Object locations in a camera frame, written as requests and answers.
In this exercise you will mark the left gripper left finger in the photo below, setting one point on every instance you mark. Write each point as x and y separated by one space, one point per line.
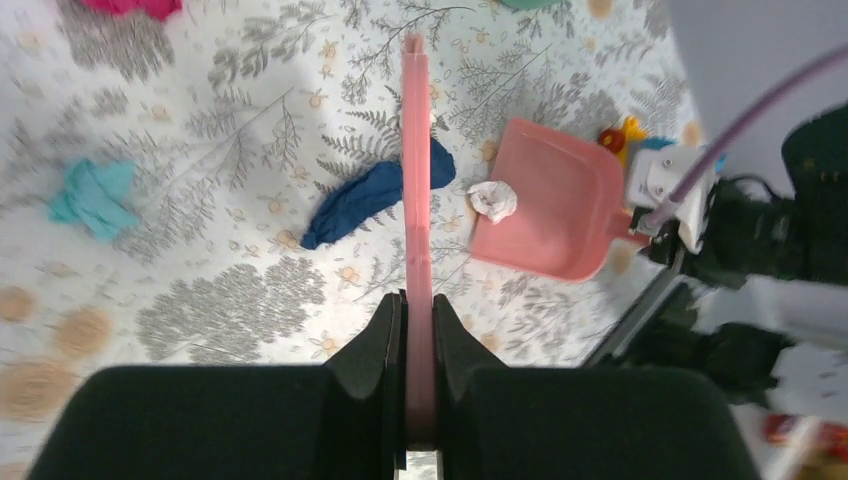
340 419

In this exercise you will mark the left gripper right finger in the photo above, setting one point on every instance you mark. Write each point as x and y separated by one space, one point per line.
502 422

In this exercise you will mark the pink plastic hand brush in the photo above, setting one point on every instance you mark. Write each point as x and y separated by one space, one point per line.
421 394

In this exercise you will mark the pink plastic dustpan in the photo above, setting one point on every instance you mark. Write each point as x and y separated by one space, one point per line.
569 205

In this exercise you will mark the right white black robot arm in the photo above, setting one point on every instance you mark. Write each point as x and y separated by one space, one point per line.
753 231

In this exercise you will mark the white paper scrap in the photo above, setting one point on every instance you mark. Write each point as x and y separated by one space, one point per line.
495 200

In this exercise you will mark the dark blue paper scrap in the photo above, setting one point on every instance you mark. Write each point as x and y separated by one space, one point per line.
347 207

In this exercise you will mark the colourful toy block car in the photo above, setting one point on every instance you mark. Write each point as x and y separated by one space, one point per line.
617 144

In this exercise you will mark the light blue paper scrap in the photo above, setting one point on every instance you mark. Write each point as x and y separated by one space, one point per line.
95 196

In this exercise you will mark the magenta paper scrap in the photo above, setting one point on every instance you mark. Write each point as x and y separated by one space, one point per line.
159 10

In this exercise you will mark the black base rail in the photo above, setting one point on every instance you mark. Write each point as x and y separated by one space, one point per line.
638 315

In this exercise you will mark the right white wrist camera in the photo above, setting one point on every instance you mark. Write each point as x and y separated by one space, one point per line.
655 167

